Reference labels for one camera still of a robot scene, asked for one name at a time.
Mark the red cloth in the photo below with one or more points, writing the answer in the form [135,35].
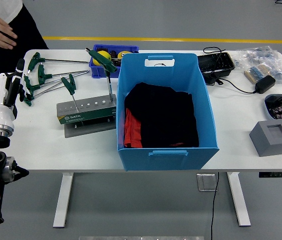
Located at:
[133,130]

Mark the black plastic tray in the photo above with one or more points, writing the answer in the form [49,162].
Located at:
[215,65]

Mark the yellow tape measure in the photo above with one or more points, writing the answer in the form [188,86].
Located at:
[123,53]

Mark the large blue plastic box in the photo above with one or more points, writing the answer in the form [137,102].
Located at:
[165,160]

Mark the dark small parts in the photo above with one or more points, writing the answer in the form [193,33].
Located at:
[113,53]

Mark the grey cube box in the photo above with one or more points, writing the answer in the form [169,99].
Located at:
[270,147]

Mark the yellow lemon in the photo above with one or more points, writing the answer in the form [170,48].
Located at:
[104,53]

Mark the black cloth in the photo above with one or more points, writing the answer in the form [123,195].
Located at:
[165,112]

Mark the black table control panel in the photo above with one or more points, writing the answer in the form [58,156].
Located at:
[278,174]

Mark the white table leg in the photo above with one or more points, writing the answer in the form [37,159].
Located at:
[238,200]
[63,200]

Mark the taped resistor strip bundle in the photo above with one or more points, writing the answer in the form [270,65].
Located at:
[254,73]

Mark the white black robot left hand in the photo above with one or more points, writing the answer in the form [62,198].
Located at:
[2,100]

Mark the clear bags of components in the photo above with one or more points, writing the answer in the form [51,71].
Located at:
[263,57]

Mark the person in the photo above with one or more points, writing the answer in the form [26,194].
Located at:
[26,32]

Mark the black power adapter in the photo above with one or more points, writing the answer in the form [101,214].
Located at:
[265,83]

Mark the green grey hex key stand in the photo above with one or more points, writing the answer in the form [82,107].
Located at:
[85,117]

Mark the metal floor socket cover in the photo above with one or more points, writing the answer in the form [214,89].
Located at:
[205,182]

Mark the small blue parts bin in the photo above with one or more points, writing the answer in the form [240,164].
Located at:
[98,72]

